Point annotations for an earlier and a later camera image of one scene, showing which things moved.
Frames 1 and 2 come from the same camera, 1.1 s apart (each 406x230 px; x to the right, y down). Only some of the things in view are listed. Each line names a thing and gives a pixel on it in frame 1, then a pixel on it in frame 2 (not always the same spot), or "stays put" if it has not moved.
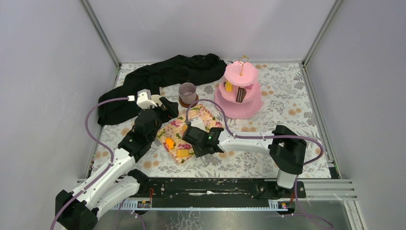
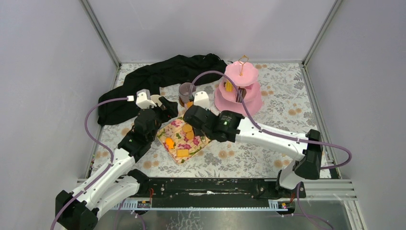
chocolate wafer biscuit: [241, 94] stays put
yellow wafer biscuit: [228, 86] stays put
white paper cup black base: [155, 98] stays put
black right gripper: [197, 153] to [198, 132]
